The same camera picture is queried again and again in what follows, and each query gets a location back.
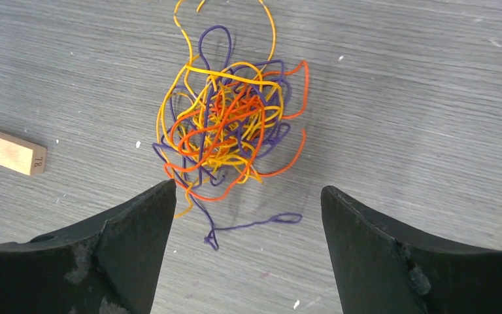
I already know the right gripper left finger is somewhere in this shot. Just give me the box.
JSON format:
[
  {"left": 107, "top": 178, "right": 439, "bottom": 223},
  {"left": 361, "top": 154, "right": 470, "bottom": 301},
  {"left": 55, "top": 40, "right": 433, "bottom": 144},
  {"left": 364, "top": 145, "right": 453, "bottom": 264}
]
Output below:
[{"left": 0, "top": 180, "right": 176, "bottom": 313}]

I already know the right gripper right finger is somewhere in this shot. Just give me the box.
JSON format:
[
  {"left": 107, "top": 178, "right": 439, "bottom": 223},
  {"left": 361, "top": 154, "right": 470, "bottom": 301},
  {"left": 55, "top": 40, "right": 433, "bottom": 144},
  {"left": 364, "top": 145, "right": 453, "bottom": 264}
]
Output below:
[{"left": 320, "top": 186, "right": 502, "bottom": 313}]

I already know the orange cable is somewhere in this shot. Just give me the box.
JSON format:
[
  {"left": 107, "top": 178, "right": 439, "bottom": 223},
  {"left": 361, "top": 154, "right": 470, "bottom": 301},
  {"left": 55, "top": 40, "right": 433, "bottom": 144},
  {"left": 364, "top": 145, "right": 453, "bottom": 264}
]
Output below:
[{"left": 163, "top": 60, "right": 310, "bottom": 203}]

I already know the small wooden block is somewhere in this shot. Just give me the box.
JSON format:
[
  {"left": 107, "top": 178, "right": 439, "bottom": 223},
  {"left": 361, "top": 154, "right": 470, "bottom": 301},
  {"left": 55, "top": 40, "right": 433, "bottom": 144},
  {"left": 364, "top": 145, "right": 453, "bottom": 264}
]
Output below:
[{"left": 0, "top": 131, "right": 47, "bottom": 176}]

